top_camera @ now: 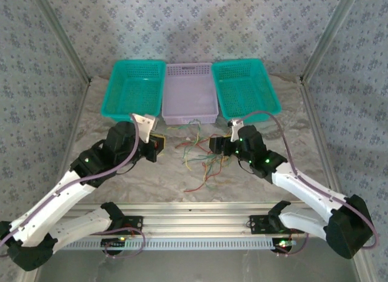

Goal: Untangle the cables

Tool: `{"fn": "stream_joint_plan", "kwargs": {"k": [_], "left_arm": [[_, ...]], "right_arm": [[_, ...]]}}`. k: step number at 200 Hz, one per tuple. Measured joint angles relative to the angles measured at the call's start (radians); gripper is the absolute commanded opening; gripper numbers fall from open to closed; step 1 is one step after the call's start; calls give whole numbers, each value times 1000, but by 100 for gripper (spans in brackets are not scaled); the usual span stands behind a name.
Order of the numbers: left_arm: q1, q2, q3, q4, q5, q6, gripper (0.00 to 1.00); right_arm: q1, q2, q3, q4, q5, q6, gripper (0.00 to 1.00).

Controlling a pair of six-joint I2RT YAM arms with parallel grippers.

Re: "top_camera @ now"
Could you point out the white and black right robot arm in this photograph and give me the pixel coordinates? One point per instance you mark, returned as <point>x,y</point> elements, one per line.
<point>303,188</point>

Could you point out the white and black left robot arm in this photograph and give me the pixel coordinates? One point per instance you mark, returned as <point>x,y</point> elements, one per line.
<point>60,197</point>

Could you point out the teal plastic basket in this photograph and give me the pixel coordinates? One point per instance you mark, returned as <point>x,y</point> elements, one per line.
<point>133,94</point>
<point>245,91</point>

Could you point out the lavender plastic basket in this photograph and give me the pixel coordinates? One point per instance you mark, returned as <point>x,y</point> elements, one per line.
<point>189,94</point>

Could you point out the small circuit board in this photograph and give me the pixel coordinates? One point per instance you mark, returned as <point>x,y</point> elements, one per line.
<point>283,244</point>
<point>115,242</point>

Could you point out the aluminium side rail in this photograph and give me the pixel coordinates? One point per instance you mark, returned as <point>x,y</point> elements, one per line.
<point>318,133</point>

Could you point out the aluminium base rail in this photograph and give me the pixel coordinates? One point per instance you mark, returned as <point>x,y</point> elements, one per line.
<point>194,218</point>

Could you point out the aluminium frame post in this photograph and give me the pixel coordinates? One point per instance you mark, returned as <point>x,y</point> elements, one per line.
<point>60,36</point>
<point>330,36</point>

